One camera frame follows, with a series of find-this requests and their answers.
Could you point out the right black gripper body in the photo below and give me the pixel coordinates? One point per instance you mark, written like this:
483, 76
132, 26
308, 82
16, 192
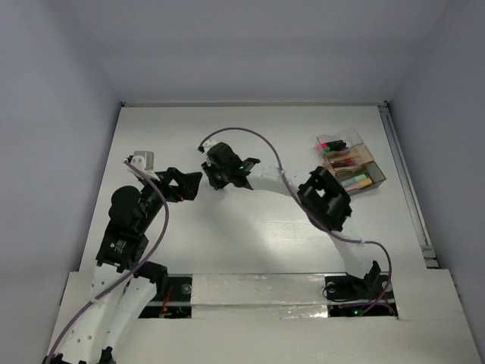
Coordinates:
219, 176

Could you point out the pink orange highlighter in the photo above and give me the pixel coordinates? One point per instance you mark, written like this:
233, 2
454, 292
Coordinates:
360, 185

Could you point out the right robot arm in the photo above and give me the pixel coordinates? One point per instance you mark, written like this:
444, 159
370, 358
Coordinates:
318, 193

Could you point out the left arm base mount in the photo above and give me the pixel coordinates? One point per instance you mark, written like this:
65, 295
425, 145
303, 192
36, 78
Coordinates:
174, 303

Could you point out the clear organizer container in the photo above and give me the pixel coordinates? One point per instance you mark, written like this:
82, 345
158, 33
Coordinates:
346, 156

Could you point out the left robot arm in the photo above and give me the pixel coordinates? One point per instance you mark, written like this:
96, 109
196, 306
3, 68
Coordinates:
124, 280

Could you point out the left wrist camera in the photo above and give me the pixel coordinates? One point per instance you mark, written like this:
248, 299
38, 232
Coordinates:
143, 161

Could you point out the red gel pen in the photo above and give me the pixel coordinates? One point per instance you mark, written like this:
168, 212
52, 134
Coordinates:
347, 162

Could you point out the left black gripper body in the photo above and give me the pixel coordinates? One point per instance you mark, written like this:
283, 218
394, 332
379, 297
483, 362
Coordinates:
171, 192

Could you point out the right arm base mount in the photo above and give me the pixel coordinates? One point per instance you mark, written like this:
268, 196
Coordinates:
351, 297

